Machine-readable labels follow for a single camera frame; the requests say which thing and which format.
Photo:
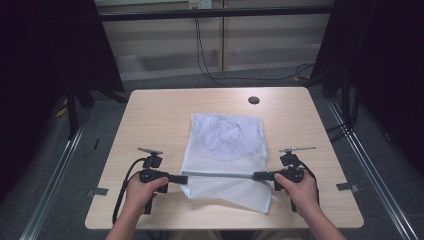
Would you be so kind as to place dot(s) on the person's right hand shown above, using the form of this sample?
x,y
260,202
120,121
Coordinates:
x,y
301,195

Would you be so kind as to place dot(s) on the grey metal table bracket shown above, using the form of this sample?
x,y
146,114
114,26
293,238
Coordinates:
x,y
348,187
97,191

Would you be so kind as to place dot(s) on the black horizontal bar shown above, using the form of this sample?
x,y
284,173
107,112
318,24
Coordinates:
x,y
213,13

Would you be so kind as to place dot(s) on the white wall outlet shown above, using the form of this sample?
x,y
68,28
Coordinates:
x,y
200,3

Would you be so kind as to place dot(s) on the white mesh laundry bag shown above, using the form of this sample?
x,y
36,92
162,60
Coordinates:
x,y
230,196

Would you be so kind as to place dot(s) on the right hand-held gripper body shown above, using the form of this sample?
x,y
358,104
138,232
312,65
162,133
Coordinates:
x,y
293,174

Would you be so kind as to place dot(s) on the metal floor rail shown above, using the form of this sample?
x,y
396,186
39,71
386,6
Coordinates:
x,y
50,186
373,173

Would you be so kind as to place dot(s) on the person's left hand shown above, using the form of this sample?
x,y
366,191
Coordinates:
x,y
140,195

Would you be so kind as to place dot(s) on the black curtain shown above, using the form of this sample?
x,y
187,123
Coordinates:
x,y
383,66
40,66

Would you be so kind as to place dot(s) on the white garment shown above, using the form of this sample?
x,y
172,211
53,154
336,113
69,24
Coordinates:
x,y
226,140

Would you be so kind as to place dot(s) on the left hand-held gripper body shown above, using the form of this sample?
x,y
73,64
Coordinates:
x,y
151,174

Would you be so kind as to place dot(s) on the black metal stand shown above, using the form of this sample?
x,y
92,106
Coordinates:
x,y
347,103
72,113

